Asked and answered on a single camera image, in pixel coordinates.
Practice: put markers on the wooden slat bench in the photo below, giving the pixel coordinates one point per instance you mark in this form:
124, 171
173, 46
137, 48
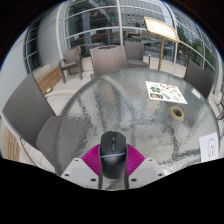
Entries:
48, 80

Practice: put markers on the beige tape roll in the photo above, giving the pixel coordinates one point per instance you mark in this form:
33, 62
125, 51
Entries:
172, 115

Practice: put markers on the white mouse pad with drawing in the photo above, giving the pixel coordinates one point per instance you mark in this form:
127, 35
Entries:
209, 148

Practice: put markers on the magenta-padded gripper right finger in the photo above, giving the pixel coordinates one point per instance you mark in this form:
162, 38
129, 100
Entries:
136, 160

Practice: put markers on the grey wicker chair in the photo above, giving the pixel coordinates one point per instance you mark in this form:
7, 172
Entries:
135, 53
108, 61
25, 110
198, 78
71, 58

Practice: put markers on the printed picture menu card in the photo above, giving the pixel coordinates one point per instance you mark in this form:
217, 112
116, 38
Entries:
166, 92

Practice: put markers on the gold menu stand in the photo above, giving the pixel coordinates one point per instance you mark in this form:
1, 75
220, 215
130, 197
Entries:
161, 28

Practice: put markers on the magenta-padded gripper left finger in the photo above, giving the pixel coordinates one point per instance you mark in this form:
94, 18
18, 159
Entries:
90, 160

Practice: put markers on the black computer mouse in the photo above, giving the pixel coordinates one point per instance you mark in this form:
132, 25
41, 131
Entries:
113, 156

